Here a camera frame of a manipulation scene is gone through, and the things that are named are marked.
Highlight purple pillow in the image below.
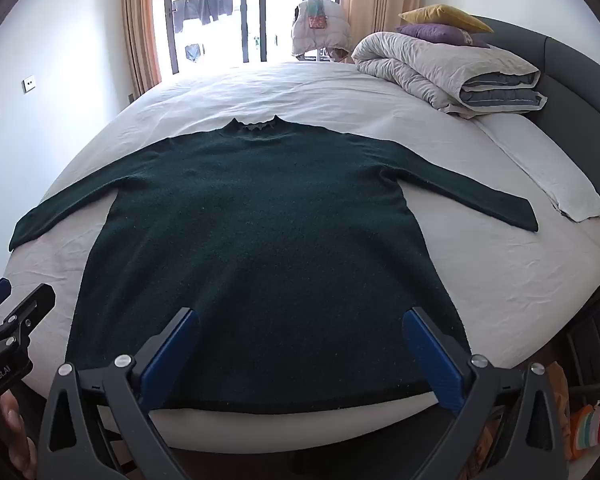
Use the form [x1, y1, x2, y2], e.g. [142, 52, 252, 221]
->
[395, 23, 491, 50]

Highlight person's left hand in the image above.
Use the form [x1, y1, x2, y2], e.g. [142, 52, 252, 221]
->
[0, 392, 38, 480]

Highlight hanging dark clothes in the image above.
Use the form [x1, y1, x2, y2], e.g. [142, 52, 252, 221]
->
[172, 0, 233, 33]

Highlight glass balcony door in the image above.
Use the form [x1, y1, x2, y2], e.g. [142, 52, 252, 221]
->
[150, 0, 346, 75]

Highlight yellow pillow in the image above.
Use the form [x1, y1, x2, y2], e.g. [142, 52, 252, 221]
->
[399, 4, 495, 34]

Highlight white bed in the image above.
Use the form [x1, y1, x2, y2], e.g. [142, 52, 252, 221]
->
[0, 60, 600, 453]

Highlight black chair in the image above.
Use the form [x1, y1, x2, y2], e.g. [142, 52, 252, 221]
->
[565, 280, 600, 401]

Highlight flat white pillow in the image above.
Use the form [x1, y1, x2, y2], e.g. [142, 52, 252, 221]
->
[472, 112, 600, 222]

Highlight grey bed headboard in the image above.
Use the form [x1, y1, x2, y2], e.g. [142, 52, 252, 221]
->
[472, 15, 600, 321]

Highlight dark green sweater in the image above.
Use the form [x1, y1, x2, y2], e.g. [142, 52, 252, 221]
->
[8, 116, 539, 415]

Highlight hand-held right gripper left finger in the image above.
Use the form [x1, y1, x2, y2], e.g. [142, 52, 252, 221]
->
[37, 306, 201, 480]

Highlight tan curtain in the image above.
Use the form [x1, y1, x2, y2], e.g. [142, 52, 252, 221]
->
[121, 0, 163, 98]
[341, 0, 426, 61]

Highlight striped colourful cloth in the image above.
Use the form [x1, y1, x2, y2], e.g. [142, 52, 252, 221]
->
[570, 395, 600, 461]

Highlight white puffer jacket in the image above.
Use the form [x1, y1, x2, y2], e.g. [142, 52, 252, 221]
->
[291, 0, 353, 63]

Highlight folded grey duvet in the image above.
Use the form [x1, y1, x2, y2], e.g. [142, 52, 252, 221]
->
[351, 31, 548, 120]

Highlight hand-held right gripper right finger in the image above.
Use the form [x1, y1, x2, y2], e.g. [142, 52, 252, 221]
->
[402, 306, 572, 480]

